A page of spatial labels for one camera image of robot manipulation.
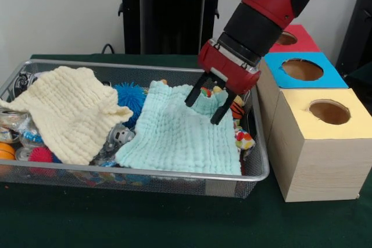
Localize pink spiky ball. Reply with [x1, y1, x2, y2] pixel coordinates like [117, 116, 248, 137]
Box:
[28, 146, 55, 164]

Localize light blue cloth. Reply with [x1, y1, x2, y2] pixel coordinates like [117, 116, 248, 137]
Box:
[115, 81, 242, 176]

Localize tiger plush toy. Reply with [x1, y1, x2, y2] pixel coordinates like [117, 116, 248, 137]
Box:
[231, 95, 246, 120]

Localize shallow silver mesh bin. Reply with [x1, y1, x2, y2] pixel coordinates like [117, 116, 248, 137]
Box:
[0, 59, 270, 199]

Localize cream yellow cloth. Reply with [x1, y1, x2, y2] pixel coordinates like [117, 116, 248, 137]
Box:
[0, 66, 134, 166]

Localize orange ball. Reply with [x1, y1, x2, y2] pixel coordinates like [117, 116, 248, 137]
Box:
[0, 142, 16, 161]

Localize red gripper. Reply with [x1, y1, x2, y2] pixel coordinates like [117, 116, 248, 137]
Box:
[185, 38, 262, 125]

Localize dark green side table cloth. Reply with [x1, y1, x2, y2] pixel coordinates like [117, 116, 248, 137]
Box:
[344, 61, 372, 98]

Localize large blue spiky ball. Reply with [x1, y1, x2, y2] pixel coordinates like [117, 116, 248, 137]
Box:
[113, 81, 146, 128]

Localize silver can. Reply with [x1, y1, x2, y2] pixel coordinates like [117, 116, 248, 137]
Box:
[15, 146, 32, 161]

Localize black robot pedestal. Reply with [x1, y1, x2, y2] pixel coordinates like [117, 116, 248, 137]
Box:
[112, 0, 235, 55]

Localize wooden box with three holes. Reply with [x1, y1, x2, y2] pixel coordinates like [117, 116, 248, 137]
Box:
[255, 24, 372, 203]

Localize silver toy robot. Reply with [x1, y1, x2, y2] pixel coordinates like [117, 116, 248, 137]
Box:
[107, 124, 136, 152]

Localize colourful knotted cloth toy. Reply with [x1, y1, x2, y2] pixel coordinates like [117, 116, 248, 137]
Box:
[234, 125, 256, 152]

